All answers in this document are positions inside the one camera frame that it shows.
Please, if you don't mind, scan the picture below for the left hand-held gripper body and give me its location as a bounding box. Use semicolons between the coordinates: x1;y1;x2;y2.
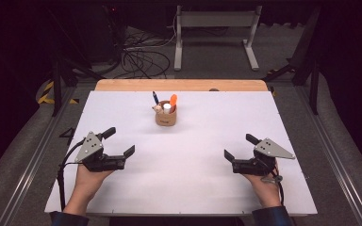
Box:
74;131;128;173

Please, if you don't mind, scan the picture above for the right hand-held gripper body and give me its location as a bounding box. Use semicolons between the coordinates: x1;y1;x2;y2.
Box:
231;137;297;177

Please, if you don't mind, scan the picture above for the wooden pen holder cup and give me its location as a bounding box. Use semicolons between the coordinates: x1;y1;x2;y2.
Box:
152;100;178;127

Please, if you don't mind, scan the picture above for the orange pink highlighter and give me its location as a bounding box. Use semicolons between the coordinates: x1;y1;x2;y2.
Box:
169;93;178;114

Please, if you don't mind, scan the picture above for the person's left hand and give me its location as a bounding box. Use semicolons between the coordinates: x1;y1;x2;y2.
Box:
74;164;114;205

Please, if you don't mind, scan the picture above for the person's right hand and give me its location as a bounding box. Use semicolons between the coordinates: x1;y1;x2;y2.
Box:
243;163;282;209

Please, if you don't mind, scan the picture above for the grey metal clip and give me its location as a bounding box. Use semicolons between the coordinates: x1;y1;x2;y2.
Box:
260;174;284;185

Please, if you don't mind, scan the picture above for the white board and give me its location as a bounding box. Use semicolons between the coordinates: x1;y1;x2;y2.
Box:
43;90;319;216

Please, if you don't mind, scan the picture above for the yellow black hazard tape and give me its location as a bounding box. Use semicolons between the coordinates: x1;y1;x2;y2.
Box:
37;80;80;105

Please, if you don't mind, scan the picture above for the black tripod stand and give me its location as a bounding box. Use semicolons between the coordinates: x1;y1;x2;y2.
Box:
48;8;103;117

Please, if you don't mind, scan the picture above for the black slanted stand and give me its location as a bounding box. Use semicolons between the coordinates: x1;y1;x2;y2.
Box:
262;6;323;116

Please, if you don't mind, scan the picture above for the wooden table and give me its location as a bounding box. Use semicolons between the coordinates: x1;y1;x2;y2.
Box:
93;78;269;92

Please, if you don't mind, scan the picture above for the black computer tower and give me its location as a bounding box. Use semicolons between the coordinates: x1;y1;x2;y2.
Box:
84;3;126;64

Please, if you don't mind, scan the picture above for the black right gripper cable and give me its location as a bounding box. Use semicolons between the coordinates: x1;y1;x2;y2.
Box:
274;169;286;206

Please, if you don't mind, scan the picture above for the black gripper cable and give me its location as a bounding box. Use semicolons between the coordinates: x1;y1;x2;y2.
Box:
274;169;286;206
56;137;88;212

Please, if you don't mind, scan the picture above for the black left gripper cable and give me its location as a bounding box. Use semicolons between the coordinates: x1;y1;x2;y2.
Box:
56;137;88;212

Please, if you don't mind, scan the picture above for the aluminium rail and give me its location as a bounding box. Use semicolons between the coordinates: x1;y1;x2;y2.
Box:
0;88;76;226
295;84;362;226

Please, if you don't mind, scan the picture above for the tangle of black floor cables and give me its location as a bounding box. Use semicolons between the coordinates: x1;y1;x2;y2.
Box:
119;24;177;79

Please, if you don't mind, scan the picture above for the grey metal table frame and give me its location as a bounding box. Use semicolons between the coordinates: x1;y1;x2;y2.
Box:
173;5;263;72

